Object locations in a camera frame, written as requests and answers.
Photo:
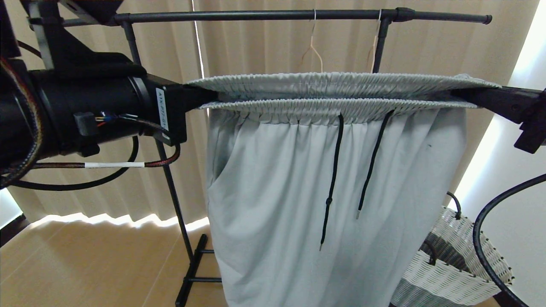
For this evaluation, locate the pink clothes hanger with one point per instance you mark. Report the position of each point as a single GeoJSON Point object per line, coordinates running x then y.
{"type": "Point", "coordinates": [375, 42]}
{"type": "Point", "coordinates": [312, 42]}

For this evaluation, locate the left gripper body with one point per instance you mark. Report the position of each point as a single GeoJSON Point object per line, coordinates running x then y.
{"type": "Point", "coordinates": [106, 111]}

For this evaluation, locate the pale grey shorts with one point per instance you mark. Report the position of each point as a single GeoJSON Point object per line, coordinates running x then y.
{"type": "Point", "coordinates": [277, 192]}

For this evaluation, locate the white laundry basket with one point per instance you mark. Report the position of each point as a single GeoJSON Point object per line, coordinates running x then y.
{"type": "Point", "coordinates": [452, 277]}

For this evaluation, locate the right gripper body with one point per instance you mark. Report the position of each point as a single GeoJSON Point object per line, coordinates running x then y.
{"type": "Point", "coordinates": [533, 119]}

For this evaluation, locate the black clothes rack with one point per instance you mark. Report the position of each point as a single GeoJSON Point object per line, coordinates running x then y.
{"type": "Point", "coordinates": [256, 15]}

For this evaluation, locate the beige curtain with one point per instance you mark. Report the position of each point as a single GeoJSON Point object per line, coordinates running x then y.
{"type": "Point", "coordinates": [106, 204]}

